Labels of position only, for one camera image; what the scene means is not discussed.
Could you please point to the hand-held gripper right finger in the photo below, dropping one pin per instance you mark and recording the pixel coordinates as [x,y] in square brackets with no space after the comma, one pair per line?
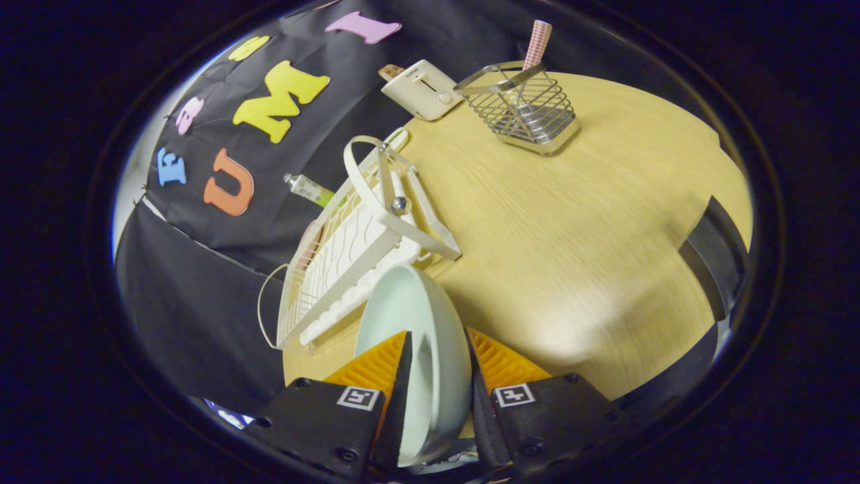
[480,410]

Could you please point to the pale green plate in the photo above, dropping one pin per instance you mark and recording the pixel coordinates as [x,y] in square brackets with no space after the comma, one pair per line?
[437,323]

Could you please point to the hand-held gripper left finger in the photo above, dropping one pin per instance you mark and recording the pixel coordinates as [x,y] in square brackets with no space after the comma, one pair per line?
[403,396]

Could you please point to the green liquid bottle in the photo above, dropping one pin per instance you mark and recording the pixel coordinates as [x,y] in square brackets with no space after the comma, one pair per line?
[309,189]

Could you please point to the dark curved bar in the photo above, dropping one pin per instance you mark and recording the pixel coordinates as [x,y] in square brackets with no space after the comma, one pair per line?
[715,255]

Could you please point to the cream toaster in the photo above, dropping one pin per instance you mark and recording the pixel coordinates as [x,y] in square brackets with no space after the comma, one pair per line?
[423,91]

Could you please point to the brown bread slice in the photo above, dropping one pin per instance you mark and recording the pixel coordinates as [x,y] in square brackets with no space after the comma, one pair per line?
[391,70]

